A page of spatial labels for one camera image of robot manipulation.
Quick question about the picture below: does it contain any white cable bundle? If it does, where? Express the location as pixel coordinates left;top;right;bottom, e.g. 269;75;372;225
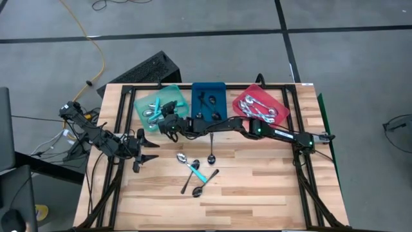
30;128;77;157

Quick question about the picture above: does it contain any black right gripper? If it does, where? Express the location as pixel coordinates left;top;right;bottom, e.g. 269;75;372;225
156;100;196;138

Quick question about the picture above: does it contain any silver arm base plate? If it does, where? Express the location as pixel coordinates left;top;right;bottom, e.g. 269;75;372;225
314;131;335;144

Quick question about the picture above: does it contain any yellow power cable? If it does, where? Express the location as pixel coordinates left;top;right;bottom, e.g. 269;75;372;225
59;0;106;121

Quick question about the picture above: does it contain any black perforated computer case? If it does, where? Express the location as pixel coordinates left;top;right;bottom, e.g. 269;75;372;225
96;50;182;99

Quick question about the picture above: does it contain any translucent teal plastic bin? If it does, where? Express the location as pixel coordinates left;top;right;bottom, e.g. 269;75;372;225
133;84;190;133

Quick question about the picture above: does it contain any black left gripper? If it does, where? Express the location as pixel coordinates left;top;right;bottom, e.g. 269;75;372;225
118;128;161;174

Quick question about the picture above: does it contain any translucent pink plastic bin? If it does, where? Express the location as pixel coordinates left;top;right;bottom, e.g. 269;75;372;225
231;83;290;130

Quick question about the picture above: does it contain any yellow floor marker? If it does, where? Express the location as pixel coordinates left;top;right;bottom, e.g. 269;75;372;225
34;204;50;222

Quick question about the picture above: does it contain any dark green board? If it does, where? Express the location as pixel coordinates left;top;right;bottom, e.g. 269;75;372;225
317;92;338;181

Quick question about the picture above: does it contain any black desk edge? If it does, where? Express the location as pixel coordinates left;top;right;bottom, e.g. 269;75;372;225
14;151;86;185

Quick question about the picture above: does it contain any dark grey panel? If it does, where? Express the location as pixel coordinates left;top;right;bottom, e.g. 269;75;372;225
0;86;16;173

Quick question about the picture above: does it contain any blue plastic bin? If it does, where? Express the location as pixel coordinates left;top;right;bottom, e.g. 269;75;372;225
191;82;229;123

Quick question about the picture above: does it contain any black rounded device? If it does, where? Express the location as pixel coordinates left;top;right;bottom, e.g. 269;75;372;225
1;208;27;232

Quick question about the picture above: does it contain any black floor cable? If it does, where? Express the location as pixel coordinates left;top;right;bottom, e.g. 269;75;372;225
91;0;154;11

